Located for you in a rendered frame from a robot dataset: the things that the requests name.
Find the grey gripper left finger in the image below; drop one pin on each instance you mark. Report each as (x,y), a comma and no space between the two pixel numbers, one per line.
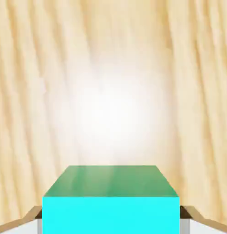
(23,224)

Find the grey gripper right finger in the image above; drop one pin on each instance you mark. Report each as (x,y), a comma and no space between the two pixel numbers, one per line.
(199,224)

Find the small cyan cube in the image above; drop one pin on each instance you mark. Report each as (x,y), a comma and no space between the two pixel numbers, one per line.
(110,210)

